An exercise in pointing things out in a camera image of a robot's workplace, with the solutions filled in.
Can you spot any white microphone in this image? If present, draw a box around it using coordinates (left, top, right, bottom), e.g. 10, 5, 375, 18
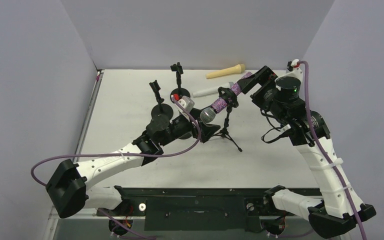
192, 82, 234, 98

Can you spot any black round-base stand white mic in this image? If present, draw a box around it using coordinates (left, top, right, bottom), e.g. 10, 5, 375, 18
149, 80, 174, 120

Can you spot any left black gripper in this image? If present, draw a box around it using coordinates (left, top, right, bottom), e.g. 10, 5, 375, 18
159, 108, 220, 147

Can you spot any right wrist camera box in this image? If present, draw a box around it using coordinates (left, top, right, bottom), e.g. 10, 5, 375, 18
286, 59, 301, 72

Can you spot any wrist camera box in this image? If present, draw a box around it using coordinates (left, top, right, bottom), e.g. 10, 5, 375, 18
286, 59, 301, 72
170, 94, 195, 116

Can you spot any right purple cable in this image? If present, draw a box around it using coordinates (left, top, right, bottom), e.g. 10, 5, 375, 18
296, 60, 368, 240

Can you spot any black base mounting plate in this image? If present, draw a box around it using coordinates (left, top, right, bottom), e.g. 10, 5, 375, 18
95, 187, 322, 232

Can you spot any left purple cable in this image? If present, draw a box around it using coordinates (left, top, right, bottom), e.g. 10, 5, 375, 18
30, 99, 202, 188

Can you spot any black tripod shock-mount stand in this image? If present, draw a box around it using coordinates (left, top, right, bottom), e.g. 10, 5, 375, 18
212, 87, 243, 153

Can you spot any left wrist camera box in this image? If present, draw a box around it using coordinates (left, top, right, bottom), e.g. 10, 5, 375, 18
170, 94, 195, 116

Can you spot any cream beige microphone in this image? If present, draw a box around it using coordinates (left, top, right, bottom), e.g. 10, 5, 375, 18
205, 64, 246, 79

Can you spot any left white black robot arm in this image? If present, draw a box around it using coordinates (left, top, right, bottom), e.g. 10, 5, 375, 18
45, 115, 221, 219

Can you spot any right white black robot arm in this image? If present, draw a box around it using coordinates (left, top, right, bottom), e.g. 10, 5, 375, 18
234, 61, 377, 239

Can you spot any purple glitter microphone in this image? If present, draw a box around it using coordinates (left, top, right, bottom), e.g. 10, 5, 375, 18
200, 72, 252, 123

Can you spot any purple cable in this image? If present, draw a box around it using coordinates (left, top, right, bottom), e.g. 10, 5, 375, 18
296, 60, 368, 240
30, 99, 202, 188

